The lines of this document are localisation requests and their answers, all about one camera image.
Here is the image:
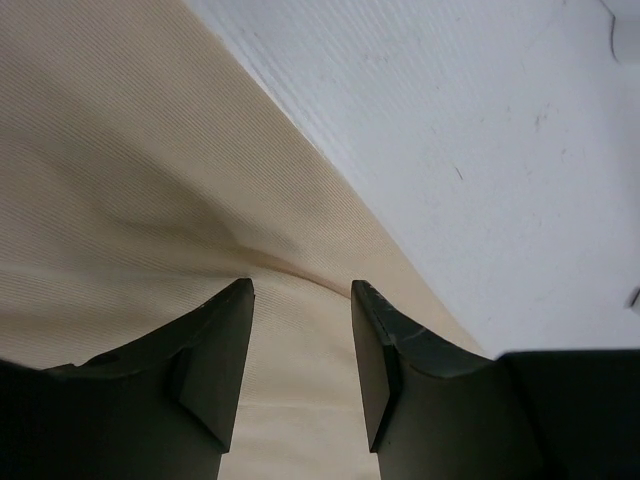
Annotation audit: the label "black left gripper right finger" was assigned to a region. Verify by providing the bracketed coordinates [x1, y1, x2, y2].
[351, 280, 639, 479]

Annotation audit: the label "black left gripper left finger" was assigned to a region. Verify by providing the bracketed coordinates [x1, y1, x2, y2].
[1, 278, 254, 479]

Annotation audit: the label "beige drawstring trousers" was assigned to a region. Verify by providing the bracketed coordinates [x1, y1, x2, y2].
[1, 1, 477, 479]

